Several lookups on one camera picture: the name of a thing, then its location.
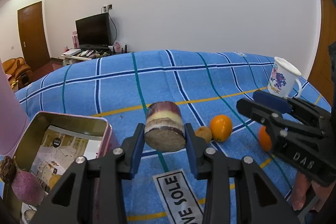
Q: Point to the blue plaid tablecloth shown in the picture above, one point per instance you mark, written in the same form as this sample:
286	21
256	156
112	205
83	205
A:
203	85

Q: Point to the orange fruit back left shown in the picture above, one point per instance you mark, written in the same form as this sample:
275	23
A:
221	128

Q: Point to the pink cylindrical container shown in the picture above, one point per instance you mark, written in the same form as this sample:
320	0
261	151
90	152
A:
13	119

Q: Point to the brown longan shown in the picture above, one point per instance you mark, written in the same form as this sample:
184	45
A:
205	133
53	180

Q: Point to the wooden door right side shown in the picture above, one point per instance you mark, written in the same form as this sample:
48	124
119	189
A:
320	75

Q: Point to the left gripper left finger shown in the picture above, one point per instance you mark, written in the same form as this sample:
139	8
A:
90	191

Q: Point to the white TV stand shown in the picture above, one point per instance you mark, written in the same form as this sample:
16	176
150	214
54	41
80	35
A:
74	56

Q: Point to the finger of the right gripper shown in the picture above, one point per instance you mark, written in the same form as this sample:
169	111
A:
302	110
265	118

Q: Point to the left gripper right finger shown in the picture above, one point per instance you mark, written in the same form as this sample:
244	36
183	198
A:
257	199

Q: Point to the pink metal tin box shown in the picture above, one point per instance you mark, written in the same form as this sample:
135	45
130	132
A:
30	141

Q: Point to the cut sugarcane piece front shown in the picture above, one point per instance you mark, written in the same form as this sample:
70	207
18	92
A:
27	216

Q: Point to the orange fruit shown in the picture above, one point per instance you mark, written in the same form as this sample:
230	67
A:
221	128
264	139

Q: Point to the orange leather armchair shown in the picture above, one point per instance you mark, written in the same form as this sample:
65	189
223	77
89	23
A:
19	73

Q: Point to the orange fruit back right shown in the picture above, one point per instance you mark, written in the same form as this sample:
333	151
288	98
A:
264	139

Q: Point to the black television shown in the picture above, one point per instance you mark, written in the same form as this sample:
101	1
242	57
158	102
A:
94	31

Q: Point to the cut sugarcane piece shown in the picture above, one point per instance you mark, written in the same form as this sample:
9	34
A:
164	129
27	216

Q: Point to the paper leaflet in tin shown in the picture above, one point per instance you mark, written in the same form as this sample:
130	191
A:
58	150

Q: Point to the brown wooden door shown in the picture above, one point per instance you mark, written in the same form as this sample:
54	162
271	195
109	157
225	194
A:
32	36

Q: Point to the white printed mug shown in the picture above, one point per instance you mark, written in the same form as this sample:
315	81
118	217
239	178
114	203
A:
283	78

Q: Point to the cut sugarcane piece back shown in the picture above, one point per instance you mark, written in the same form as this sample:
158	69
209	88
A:
164	129

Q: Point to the dark brown mangosteen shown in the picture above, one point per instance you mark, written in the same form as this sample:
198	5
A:
8	170

